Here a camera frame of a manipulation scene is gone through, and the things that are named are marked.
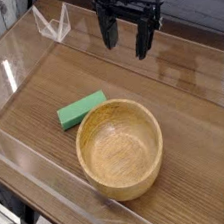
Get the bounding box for green rectangular block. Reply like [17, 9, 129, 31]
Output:
[57, 90, 106, 131]

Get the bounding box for clear acrylic corner bracket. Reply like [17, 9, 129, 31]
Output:
[32, 4, 71, 43]

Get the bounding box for clear acrylic tray wall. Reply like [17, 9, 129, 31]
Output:
[0, 0, 224, 224]

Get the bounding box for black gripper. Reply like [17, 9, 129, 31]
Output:
[94, 0, 163, 60]

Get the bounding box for brown wooden bowl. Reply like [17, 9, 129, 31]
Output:
[76, 99, 164, 201]

